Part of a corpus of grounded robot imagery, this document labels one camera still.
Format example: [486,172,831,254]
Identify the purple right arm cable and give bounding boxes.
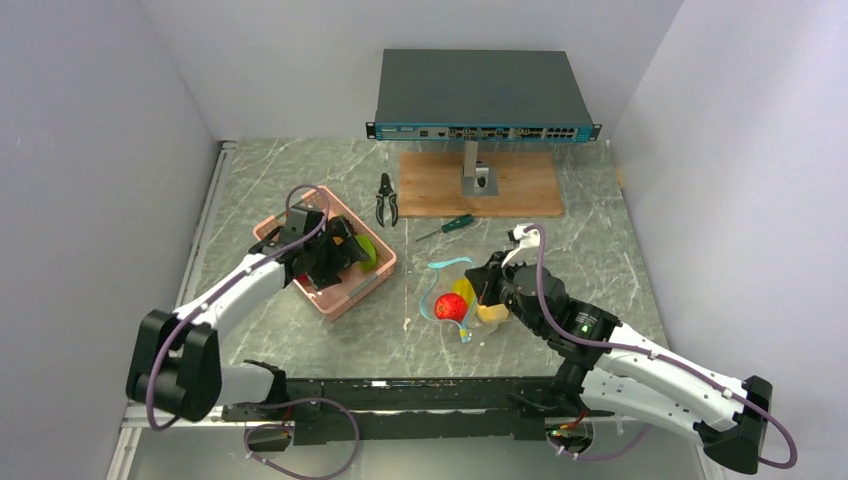
[519,222,798,469]

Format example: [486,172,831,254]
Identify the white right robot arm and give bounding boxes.
[464,252,772,475]

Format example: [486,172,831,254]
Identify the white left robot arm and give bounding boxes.
[125,206,371,422]

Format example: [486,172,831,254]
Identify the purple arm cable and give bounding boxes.
[519,222,798,469]
[145,184,333,432]

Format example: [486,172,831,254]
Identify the green handled screwdriver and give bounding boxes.
[417,214,474,242]

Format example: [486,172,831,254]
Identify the wooden board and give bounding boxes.
[398,152,565,218]

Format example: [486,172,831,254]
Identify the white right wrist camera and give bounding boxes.
[501,223,541,268]

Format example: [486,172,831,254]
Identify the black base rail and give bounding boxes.
[223,376,586,446]

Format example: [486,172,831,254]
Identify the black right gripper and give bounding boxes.
[465,249,547,337]

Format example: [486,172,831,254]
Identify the grey network switch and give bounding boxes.
[366,49,602,143]

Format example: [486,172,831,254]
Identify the clear zip top bag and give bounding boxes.
[419,256,513,343]

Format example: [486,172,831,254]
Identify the metal stand post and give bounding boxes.
[461,141,498,197]

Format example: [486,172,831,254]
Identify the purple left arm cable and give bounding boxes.
[145,184,333,432]

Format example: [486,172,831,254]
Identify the black handled pliers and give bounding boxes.
[375,172,400,227]

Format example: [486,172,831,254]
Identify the aluminium frame rail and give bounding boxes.
[105,140,238,480]

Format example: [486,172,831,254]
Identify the pink plastic basket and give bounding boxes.
[253,186,397,321]

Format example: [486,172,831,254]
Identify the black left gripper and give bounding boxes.
[304,218,370,291]

